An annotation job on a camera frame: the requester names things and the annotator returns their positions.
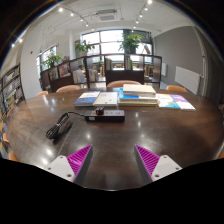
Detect group of orange chairs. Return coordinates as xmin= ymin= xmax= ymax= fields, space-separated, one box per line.
xmin=0 ymin=79 xmax=224 ymax=163

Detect yellowish thick book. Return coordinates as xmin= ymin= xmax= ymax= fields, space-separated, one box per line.
xmin=118 ymin=98 xmax=158 ymax=108

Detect thick blue-edged book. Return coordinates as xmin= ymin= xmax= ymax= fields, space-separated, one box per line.
xmin=118 ymin=87 xmax=158 ymax=102

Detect ceiling air conditioner unit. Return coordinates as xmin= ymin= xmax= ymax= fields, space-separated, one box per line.
xmin=96 ymin=8 xmax=119 ymax=23

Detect small white wall radiator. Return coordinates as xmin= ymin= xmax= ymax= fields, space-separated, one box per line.
xmin=161 ymin=62 xmax=168 ymax=77

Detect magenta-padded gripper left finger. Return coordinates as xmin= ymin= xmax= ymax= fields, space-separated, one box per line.
xmin=45 ymin=144 xmax=94 ymax=186

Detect black power strip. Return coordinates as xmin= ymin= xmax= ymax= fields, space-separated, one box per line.
xmin=84 ymin=109 xmax=126 ymax=123

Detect blue and white book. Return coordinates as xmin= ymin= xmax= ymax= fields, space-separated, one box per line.
xmin=73 ymin=91 xmax=101 ymax=108

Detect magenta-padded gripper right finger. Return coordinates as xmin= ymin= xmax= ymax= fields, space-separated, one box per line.
xmin=133 ymin=144 xmax=184 ymax=185

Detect plain white book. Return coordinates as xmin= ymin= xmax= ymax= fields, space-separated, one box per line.
xmin=92 ymin=91 xmax=119 ymax=108

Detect large potted green plant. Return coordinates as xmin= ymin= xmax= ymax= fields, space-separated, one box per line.
xmin=118 ymin=32 xmax=145 ymax=55

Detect ceiling spot lights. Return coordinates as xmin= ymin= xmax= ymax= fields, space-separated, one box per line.
xmin=11 ymin=0 xmax=154 ymax=48

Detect purple and white book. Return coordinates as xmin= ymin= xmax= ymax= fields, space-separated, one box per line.
xmin=169 ymin=94 xmax=197 ymax=111

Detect black power strip cable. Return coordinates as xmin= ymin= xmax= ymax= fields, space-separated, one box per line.
xmin=45 ymin=111 xmax=86 ymax=140

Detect dark open shelf unit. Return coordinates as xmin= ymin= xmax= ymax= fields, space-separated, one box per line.
xmin=39 ymin=53 xmax=163 ymax=93

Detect large cream book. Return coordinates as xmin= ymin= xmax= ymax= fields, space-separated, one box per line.
xmin=122 ymin=83 xmax=157 ymax=95

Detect medium potted green plant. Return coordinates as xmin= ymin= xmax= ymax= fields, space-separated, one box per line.
xmin=75 ymin=39 xmax=96 ymax=58

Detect white book with cartoon cover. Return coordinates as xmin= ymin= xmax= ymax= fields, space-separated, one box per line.
xmin=155 ymin=93 xmax=182 ymax=110

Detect large white wall radiator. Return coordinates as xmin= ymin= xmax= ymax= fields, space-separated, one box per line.
xmin=174 ymin=65 xmax=202 ymax=95

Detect small potted green plant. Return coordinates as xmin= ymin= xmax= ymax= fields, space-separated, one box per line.
xmin=41 ymin=52 xmax=64 ymax=69

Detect wall bookcase with books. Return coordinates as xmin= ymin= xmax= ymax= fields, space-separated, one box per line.
xmin=0 ymin=63 xmax=26 ymax=116

